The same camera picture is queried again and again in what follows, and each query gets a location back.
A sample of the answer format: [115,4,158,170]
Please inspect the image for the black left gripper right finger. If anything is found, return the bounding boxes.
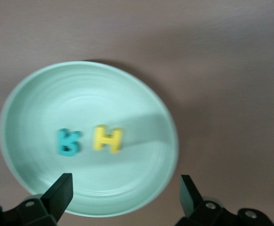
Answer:
[174,174,274,226]

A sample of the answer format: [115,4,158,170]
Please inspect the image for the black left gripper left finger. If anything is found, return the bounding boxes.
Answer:
[0,173,74,226]

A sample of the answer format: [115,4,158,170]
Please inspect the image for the teal foam letter R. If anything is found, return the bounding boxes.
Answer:
[56,128,82,158]

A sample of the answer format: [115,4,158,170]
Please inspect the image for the yellow foam letter H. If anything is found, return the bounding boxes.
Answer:
[92,124,124,154]

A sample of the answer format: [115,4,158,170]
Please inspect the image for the light green plate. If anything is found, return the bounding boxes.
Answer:
[0,61,180,217]

